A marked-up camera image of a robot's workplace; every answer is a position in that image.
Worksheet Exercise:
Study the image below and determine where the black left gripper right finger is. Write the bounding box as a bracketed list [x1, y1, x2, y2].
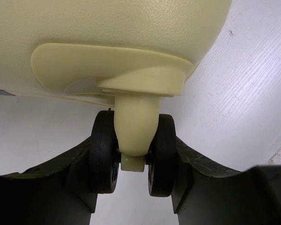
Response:
[171, 139, 281, 225]

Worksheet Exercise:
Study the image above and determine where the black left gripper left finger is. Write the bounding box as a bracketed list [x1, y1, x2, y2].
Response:
[0, 138, 97, 225]

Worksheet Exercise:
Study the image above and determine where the yellow suitcase with black lining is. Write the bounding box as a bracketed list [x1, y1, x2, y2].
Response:
[0, 0, 231, 197]

